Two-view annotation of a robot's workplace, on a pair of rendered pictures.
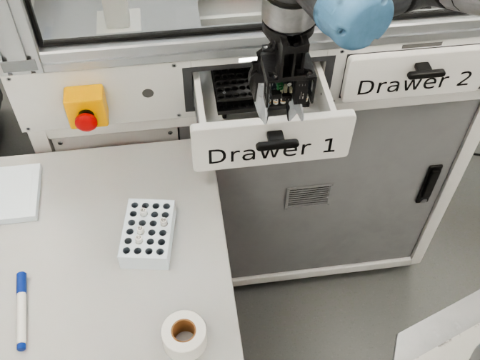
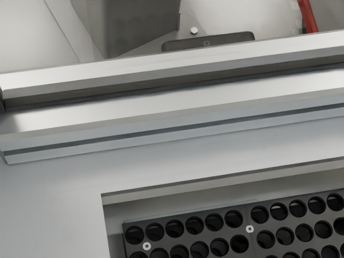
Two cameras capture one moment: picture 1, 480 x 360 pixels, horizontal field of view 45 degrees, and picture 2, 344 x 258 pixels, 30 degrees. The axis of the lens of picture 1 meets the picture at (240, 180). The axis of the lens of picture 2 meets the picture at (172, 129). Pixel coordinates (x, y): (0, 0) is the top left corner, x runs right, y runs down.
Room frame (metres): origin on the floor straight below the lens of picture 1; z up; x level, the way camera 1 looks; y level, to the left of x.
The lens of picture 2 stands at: (1.11, -0.42, 1.34)
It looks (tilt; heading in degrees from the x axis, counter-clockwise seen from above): 67 degrees down; 169
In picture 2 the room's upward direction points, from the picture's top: 10 degrees clockwise
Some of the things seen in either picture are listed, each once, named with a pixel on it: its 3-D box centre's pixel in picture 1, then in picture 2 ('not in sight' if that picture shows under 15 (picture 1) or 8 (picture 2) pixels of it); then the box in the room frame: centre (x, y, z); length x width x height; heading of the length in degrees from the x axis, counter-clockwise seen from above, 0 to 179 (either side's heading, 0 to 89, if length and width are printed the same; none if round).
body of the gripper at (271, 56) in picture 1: (286, 57); not in sight; (0.66, -0.06, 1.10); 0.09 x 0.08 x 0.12; 9
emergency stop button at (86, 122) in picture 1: (86, 120); not in sight; (0.75, 0.28, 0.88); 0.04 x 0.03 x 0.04; 99
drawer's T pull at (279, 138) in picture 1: (276, 139); not in sight; (0.68, -0.06, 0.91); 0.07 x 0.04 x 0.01; 99
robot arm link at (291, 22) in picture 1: (292, 6); not in sight; (0.67, -0.07, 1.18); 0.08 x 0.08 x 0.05
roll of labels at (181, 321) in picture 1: (184, 336); not in sight; (0.38, 0.08, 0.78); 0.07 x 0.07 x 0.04
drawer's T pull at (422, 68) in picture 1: (423, 70); not in sight; (0.87, -0.35, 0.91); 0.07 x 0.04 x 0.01; 99
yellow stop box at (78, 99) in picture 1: (86, 108); not in sight; (0.78, 0.29, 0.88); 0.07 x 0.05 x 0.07; 99
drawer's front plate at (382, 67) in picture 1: (415, 73); not in sight; (0.90, -0.35, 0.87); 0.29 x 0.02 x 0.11; 99
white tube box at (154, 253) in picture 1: (148, 233); not in sight; (0.57, 0.16, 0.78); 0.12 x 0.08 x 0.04; 179
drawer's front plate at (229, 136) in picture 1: (272, 141); not in sight; (0.71, -0.06, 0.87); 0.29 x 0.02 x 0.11; 99
